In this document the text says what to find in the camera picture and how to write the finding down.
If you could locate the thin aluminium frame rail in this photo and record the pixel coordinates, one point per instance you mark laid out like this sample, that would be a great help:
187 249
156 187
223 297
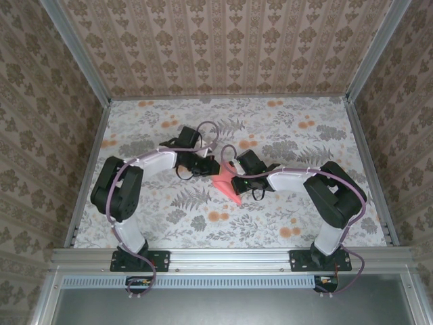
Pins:
230 97

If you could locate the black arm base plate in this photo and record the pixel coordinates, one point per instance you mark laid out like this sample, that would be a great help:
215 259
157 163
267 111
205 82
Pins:
299 260
162 260

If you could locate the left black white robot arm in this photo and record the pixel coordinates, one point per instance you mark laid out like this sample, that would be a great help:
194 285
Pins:
115 193

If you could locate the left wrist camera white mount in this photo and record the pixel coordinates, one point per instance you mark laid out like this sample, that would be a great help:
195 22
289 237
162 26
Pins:
209 151

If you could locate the wide aluminium frame rail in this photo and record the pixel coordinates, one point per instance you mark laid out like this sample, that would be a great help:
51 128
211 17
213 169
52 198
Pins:
230 259

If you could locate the floral patterned table cover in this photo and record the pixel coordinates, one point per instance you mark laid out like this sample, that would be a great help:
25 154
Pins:
203 115

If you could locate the aluminium frame post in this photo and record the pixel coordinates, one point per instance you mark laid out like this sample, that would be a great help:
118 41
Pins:
78 50
375 50

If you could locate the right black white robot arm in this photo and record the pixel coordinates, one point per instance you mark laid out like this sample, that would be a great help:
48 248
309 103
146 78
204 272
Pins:
338 203

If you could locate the grey metal panel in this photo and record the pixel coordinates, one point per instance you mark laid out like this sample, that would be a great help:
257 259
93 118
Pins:
236 308

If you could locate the pink cloth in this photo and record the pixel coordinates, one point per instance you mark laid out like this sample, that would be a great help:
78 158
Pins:
223 184

